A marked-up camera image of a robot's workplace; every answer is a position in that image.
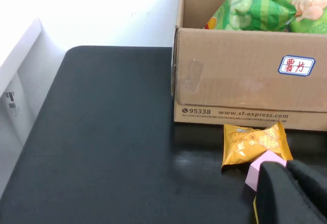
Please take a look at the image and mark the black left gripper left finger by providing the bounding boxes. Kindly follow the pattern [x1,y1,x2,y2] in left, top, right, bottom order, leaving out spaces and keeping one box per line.
[255,160,320,224]

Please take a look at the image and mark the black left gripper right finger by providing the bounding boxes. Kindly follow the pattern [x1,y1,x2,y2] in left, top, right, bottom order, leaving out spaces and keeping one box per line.
[287,159,327,224]

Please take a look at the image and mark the yellow cheese cracker packet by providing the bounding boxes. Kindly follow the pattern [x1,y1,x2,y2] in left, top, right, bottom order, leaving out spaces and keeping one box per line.
[221,121,294,172]

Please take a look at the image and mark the yellow foam cube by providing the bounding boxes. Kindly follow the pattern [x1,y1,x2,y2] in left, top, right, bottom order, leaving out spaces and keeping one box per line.
[252,194,259,222]

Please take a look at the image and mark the pink foam cube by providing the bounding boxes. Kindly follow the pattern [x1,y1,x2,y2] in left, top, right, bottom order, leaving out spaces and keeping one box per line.
[244,150,288,193]

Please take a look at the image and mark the cardboard box with chips label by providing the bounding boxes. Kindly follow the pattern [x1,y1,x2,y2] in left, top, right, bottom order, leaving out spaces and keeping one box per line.
[170,0,327,130]

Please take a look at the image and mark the large green Lays chips bag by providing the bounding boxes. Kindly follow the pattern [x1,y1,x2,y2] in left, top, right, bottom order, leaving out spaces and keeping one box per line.
[255,0,327,34]

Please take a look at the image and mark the green cucumber chips bag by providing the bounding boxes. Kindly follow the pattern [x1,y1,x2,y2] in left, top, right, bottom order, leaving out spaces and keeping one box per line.
[203,0,297,32]

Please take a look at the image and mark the white panel with barcode sticker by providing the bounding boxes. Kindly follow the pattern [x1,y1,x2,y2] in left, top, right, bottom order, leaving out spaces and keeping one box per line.
[0,18,64,196]

